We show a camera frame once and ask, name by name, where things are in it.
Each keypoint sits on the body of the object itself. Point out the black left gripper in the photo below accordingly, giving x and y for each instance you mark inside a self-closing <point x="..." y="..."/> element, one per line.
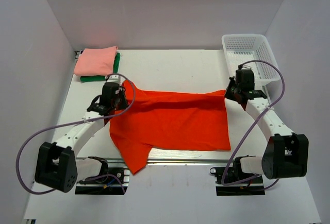
<point x="122" y="102"/>

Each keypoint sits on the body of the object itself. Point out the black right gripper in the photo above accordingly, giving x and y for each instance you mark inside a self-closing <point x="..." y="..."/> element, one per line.
<point x="230" y="93"/>

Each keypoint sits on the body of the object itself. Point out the orange t-shirt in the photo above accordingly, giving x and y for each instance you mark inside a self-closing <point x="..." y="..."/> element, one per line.
<point x="169" y="120"/>

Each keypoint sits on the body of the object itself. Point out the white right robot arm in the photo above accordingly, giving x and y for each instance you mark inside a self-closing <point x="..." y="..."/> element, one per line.
<point x="286" y="153"/>

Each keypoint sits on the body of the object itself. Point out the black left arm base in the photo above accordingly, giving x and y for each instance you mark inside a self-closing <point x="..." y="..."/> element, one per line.
<point x="98" y="176"/>

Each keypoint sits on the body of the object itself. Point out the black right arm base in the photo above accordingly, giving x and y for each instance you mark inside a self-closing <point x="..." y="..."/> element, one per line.
<point x="251" y="187"/>

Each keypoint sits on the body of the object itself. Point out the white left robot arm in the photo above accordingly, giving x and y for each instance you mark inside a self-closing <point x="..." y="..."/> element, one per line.
<point x="57" y="165"/>

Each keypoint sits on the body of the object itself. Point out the folded green t-shirt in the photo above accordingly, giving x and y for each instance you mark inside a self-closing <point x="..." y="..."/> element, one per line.
<point x="97" y="78"/>

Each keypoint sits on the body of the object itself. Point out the folded pink t-shirt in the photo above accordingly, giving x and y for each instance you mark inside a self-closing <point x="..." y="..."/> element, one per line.
<point x="96" y="62"/>

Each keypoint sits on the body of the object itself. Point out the white plastic basket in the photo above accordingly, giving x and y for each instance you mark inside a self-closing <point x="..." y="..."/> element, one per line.
<point x="240" y="48"/>

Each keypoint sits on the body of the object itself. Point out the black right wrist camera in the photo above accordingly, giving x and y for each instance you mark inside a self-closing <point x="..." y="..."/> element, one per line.
<point x="245" y="78"/>

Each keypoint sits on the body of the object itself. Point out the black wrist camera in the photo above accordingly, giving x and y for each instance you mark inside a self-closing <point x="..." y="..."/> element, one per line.
<point x="245" y="78"/>
<point x="110" y="93"/>

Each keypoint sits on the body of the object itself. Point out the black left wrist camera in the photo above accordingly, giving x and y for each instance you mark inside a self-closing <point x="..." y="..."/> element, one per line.
<point x="110" y="93"/>

